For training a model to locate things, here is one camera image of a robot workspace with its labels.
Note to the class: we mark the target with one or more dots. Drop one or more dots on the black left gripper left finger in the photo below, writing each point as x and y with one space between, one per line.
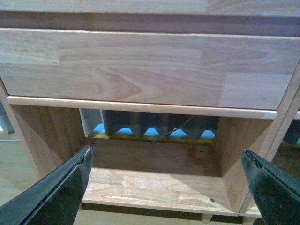
56 198

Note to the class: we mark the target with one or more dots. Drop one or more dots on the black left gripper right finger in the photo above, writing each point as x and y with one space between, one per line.
275 192

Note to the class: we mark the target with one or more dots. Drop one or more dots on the light wooden shelf cabinet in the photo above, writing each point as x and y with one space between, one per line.
202 177

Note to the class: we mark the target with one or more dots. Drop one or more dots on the grey acoustic foam panel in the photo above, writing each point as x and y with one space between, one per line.
148 126

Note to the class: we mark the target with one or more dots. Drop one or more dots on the lower wooden drawer front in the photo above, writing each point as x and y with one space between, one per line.
228 71

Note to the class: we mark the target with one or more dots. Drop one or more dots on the wooden drawer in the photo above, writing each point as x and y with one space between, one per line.
228 71
272 8

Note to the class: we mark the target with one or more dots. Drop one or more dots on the upper wooden drawer front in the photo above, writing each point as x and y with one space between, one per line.
272 8

